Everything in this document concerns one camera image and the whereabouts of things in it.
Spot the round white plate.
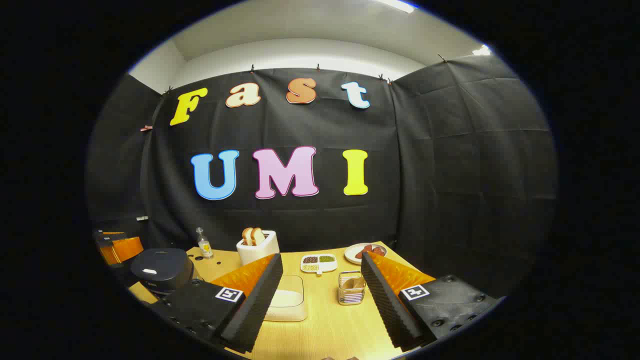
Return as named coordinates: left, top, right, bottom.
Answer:
left=344, top=243, right=388, bottom=265

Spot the small clear glass bottle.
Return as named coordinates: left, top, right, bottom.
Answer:
left=195, top=227, right=214, bottom=259

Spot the white divided dish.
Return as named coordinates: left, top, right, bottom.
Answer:
left=300, top=253, right=338, bottom=275

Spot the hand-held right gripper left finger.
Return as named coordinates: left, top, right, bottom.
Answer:
left=149, top=253, right=284, bottom=354

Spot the clear plastic rice box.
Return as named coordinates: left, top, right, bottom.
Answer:
left=264, top=274, right=308, bottom=322

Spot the metal wire chopstick holder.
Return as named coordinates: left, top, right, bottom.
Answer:
left=337, top=270, right=367, bottom=306

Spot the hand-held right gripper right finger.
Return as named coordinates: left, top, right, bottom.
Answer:
left=360, top=251, right=502, bottom=351

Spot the white toaster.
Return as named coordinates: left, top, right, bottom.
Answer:
left=236, top=230, right=280, bottom=266

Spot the dark grey rice cooker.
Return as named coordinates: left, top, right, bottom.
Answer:
left=130, top=248, right=195, bottom=296

